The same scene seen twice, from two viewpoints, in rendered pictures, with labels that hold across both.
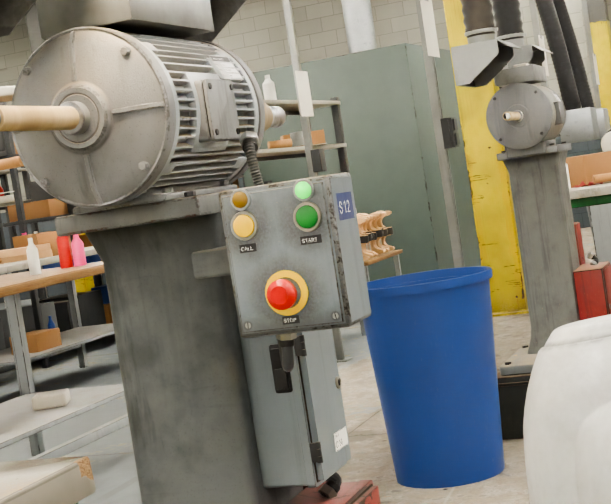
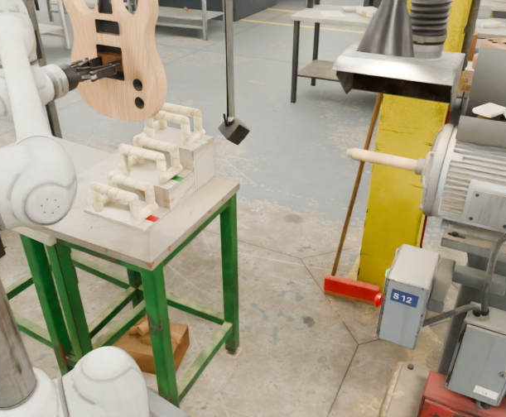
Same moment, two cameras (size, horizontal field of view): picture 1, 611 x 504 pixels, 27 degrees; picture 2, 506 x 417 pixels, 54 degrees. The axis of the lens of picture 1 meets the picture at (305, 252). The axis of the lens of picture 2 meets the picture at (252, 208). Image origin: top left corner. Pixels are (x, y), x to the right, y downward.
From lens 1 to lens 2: 1.87 m
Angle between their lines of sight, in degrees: 93
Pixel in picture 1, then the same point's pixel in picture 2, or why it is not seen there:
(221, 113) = (485, 212)
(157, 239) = not seen: hidden behind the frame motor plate
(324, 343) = (497, 352)
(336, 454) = (473, 392)
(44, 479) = (132, 257)
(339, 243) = (383, 307)
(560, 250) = not seen: outside the picture
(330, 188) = (387, 284)
